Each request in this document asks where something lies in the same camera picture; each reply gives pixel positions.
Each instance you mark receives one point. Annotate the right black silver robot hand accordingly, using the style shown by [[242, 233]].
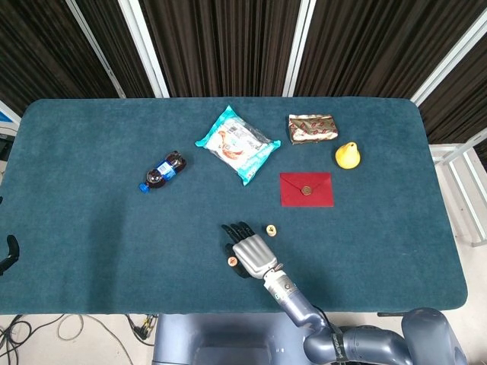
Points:
[[253, 256]]

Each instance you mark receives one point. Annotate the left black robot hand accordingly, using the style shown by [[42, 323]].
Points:
[[13, 247]]

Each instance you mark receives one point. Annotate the wooden token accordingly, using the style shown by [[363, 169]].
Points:
[[270, 229], [231, 261]]

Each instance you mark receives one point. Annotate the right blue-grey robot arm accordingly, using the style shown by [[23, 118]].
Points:
[[300, 308]]

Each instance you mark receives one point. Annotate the teal table cloth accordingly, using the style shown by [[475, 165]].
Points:
[[95, 247]]

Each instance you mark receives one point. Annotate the red envelope with gold seal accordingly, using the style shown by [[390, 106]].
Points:
[[304, 190]]

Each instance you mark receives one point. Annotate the blue-grey robot torso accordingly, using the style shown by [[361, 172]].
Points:
[[213, 334]]

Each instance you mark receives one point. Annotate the black equipment case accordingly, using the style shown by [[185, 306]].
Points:
[[4, 146]]

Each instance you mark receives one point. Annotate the teal white snack bag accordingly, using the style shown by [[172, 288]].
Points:
[[236, 144]]

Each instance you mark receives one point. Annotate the cola bottle with blue cap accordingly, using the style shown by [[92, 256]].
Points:
[[165, 171]]

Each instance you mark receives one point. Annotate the white blue box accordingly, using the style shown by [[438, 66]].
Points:
[[5, 118]]

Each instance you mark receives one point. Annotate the black power plug cluster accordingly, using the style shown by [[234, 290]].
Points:
[[144, 331]]

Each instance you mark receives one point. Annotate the yellow pear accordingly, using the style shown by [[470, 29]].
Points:
[[346, 157]]

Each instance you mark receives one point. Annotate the gold red patterned wrapper pack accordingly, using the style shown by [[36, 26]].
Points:
[[312, 129]]

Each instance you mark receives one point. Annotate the black table control panel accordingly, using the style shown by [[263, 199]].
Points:
[[395, 314]]

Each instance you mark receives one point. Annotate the dark brown pleated curtain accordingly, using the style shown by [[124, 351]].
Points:
[[112, 30], [373, 45], [38, 49], [220, 45], [464, 99]]

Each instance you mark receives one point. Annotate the white partition post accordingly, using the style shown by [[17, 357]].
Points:
[[449, 67], [96, 49], [299, 49], [145, 49]]

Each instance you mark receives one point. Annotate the white metal rack frame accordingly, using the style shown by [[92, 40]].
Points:
[[443, 152]]

